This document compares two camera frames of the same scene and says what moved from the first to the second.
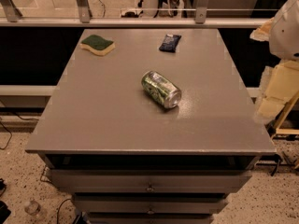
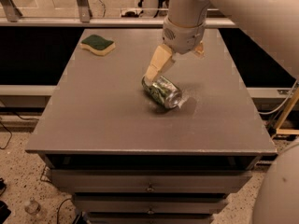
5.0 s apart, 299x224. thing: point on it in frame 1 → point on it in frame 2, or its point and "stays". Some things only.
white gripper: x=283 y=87 → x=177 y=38
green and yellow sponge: x=98 y=45 stays
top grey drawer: x=149 y=181 stays
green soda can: x=162 y=90 stays
